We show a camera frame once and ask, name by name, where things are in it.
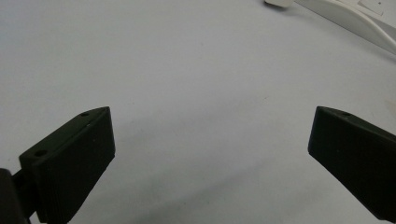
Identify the white curved plastic tray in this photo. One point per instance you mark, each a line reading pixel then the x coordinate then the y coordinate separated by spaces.
pixel 355 17

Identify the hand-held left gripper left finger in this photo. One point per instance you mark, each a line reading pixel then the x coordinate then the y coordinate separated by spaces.
pixel 71 165

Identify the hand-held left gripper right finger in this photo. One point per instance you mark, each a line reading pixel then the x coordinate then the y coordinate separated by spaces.
pixel 358 155

